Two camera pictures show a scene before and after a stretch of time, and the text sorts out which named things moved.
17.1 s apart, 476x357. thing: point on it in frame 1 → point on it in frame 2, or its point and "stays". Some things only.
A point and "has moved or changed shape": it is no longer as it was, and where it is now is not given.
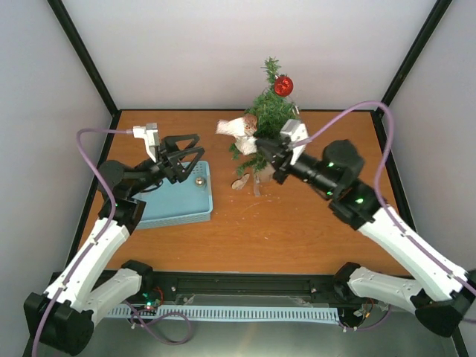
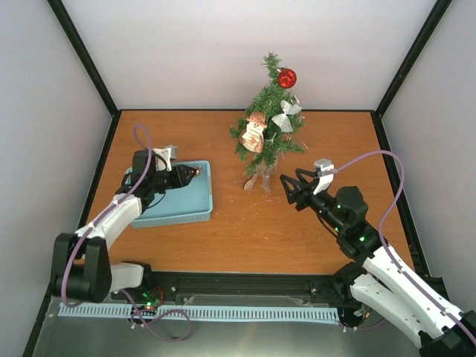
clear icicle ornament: x=256 y=183 → x=265 y=182
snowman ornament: x=243 y=129 has moved or changed shape
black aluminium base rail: x=248 y=288 stays
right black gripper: x=281 y=152 → x=302 y=190
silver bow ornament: x=234 y=126 → x=282 y=120
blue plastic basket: x=187 y=201 stays
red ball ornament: x=283 y=85 has moved or changed shape
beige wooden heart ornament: x=239 y=184 → x=249 y=184
